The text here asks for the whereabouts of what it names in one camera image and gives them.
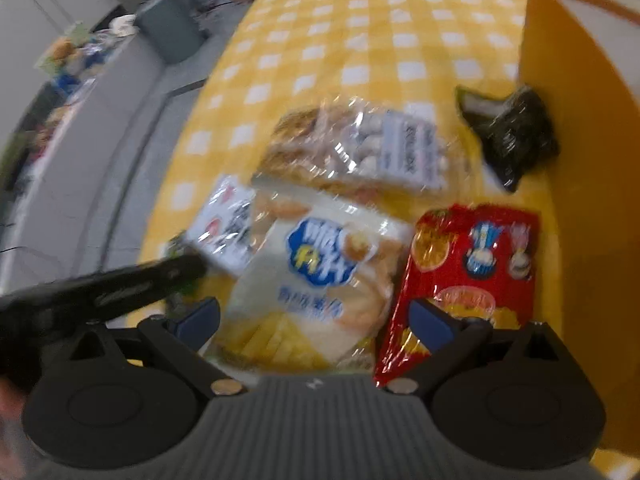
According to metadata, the red snack packet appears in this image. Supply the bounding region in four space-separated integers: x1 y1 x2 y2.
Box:
372 204 543 386

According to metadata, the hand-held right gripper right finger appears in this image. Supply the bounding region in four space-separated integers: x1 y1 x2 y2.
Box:
389 299 561 395

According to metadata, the orange cardboard box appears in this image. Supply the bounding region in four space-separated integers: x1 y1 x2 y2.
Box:
517 0 640 461

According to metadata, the white pink snack packet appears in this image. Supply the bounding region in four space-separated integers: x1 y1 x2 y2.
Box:
186 175 261 276

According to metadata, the clear yellow snack packet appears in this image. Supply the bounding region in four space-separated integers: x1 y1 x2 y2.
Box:
252 105 451 196

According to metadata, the dark green snack packet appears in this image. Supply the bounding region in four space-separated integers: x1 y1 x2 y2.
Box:
454 85 561 193

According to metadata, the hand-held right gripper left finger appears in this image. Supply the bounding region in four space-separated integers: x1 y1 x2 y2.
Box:
70 298 246 398

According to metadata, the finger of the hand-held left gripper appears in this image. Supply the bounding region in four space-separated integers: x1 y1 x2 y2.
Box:
85 254 208 321

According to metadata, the yellow checkered tablecloth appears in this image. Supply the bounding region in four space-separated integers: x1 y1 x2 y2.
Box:
137 0 566 376

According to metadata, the colourful printed box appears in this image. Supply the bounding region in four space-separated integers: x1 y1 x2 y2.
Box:
34 21 88 81

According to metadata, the grey trash bin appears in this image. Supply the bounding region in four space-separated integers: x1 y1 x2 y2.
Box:
134 0 203 65

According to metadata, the small green packet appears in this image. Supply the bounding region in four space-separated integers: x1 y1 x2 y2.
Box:
165 235 201 306

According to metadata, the white low cabinet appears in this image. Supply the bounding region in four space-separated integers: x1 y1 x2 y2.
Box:
0 35 168 311

